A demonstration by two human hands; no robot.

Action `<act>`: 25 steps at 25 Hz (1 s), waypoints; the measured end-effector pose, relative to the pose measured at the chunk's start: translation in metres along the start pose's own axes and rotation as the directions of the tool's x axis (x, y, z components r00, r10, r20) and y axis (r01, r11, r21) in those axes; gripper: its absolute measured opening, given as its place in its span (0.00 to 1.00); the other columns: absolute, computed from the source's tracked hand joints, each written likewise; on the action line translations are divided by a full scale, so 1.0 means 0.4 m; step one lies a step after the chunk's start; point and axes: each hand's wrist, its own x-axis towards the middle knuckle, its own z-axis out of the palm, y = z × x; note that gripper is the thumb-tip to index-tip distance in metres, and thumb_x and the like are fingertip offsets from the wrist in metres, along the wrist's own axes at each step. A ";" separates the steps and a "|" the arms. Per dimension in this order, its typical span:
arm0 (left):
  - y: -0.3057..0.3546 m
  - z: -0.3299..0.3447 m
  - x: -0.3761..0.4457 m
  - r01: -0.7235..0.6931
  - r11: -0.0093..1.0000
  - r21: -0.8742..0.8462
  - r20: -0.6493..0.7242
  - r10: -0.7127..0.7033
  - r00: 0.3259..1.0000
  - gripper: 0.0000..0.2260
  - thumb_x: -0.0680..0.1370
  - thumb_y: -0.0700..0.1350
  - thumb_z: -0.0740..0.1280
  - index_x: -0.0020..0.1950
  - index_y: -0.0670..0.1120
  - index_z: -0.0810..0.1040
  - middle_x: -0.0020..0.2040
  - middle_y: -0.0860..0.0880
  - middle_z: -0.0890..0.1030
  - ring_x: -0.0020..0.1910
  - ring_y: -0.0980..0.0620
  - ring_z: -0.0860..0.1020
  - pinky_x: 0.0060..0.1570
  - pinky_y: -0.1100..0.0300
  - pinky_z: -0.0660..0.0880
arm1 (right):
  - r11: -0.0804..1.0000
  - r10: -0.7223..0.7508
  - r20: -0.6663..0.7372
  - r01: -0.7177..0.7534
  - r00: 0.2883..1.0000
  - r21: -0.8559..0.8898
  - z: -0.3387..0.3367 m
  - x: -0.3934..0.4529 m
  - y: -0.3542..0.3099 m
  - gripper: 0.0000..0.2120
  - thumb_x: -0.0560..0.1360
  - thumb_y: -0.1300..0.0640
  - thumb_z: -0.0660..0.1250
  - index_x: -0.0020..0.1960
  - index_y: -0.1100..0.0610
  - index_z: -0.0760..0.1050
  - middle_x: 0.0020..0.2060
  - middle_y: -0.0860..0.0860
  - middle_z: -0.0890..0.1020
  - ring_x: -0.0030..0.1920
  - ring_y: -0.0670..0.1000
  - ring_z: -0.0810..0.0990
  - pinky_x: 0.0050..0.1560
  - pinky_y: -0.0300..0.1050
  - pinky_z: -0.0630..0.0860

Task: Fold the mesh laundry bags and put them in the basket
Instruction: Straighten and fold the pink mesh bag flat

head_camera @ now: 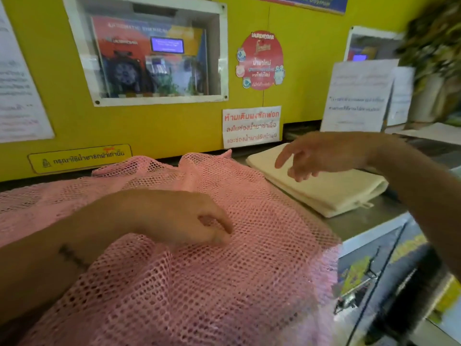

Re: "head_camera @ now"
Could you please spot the person's right hand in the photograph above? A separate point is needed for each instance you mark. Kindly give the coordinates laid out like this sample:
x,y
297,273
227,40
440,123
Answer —
x,y
335,151

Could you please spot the person's left hand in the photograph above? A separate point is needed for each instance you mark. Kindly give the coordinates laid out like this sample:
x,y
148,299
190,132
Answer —
x,y
180,216

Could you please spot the pink mesh bag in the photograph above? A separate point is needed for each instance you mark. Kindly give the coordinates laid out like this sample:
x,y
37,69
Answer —
x,y
216,284

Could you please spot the person's left forearm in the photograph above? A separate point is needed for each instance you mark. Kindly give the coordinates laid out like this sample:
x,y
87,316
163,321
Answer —
x,y
54,255

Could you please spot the person's right forearm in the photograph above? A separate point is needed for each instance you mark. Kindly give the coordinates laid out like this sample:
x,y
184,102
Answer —
x,y
425,198

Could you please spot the large standing white paper sign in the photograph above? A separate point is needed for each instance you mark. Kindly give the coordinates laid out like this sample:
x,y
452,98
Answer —
x,y
356,97

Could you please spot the white red-lettered sign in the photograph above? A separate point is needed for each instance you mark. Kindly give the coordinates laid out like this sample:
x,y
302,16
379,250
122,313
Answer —
x,y
252,126

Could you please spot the small standing white paper sign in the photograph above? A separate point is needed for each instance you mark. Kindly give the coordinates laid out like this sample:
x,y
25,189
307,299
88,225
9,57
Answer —
x,y
401,93

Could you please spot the white plant pot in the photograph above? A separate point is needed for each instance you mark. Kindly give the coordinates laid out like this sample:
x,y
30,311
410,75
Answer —
x,y
426,100

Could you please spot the flat white paper sheet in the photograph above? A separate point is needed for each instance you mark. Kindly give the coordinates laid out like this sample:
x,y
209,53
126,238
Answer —
x,y
439,133

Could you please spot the yellow warning label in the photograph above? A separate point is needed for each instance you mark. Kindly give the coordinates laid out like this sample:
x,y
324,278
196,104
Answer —
x,y
79,158

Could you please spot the round red sticker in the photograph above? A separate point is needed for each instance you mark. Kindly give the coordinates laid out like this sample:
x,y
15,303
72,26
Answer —
x,y
261,61

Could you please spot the white-framed dispenser window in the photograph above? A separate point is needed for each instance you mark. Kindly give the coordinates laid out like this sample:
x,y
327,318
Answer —
x,y
367,35
155,100

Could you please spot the yellow number sticker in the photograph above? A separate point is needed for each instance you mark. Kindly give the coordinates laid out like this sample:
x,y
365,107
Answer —
x,y
354,275

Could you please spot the green potted plant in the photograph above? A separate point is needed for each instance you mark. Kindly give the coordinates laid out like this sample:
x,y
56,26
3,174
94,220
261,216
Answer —
x,y
432,39

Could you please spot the metal machine key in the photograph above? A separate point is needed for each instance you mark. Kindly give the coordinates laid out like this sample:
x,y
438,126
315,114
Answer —
x,y
351,302

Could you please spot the blue red-lettered poster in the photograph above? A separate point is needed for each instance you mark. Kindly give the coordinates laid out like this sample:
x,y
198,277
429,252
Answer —
x,y
306,1

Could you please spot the white printed paper notice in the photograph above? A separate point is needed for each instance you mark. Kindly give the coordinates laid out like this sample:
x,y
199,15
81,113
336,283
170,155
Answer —
x,y
18,86

